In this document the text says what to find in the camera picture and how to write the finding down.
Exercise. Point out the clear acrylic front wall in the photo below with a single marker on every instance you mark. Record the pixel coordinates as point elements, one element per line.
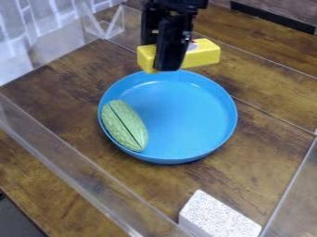
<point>137,218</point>

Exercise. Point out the green bitter gourd toy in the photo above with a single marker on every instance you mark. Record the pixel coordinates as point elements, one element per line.
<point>125,125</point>

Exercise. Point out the blue round tray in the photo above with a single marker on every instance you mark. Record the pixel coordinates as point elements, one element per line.
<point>188,111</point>

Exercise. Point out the yellow block with label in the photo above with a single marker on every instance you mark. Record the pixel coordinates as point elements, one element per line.
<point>204,52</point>

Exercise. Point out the white speckled foam block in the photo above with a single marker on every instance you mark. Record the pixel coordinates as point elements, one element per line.
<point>208,218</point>

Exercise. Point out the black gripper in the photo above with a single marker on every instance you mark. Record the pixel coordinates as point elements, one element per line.
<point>173,32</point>

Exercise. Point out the clear acrylic corner bracket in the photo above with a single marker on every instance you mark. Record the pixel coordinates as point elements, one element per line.
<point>102,28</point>

